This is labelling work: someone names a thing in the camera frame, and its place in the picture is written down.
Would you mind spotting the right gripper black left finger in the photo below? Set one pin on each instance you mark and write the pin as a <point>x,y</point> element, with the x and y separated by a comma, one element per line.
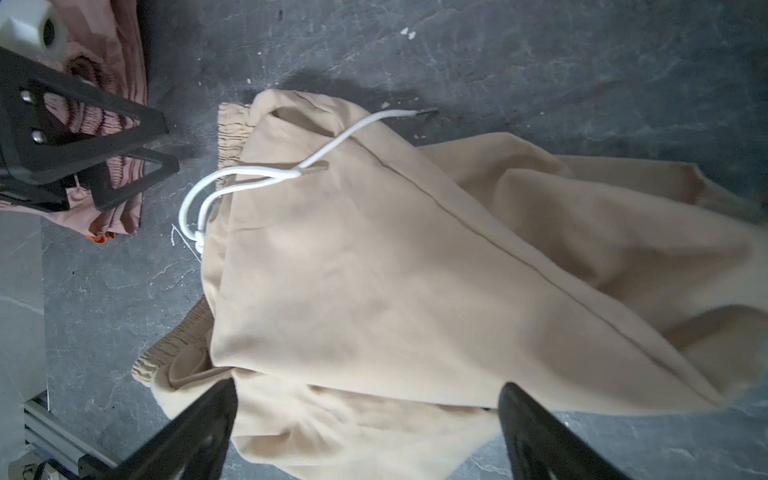
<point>192,446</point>

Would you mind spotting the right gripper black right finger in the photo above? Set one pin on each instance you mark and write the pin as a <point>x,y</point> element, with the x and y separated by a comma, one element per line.
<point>539,446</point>

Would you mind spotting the pink shorts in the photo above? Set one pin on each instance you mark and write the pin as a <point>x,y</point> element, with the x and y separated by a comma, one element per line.
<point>105,49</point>

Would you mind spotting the beige shorts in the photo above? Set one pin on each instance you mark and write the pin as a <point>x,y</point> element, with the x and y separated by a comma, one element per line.
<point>370,298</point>

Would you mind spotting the rainbow striped shorts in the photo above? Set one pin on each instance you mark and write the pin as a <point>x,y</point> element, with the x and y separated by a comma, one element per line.
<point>102,238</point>

